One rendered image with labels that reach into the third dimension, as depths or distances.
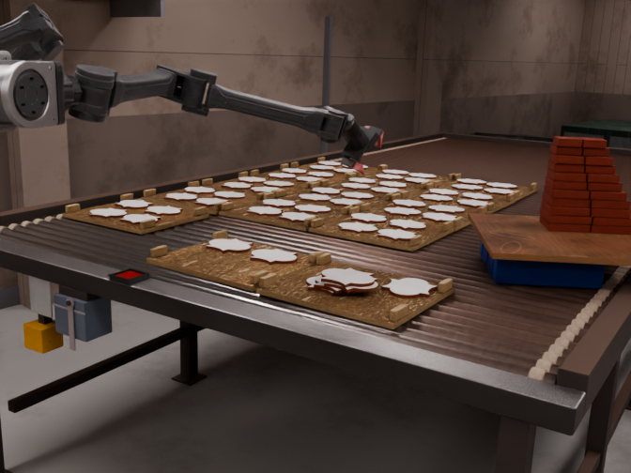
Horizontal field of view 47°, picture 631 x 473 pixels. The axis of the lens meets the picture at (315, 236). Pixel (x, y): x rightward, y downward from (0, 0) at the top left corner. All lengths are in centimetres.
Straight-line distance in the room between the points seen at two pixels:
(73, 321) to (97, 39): 289
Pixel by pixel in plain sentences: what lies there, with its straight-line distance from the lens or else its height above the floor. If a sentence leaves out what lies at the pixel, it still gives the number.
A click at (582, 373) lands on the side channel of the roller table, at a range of 153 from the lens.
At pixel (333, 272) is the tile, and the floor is 98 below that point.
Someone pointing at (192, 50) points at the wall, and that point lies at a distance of 531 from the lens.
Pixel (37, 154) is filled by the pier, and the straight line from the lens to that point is 447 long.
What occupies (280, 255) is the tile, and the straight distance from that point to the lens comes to 217.
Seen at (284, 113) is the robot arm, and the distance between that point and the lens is 192.
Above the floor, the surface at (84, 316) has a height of 79.
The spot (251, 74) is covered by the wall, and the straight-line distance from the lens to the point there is 572.
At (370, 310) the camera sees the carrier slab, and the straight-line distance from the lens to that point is 177.
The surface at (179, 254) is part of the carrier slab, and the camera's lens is 222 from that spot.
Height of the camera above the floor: 154
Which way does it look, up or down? 14 degrees down
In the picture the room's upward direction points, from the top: 2 degrees clockwise
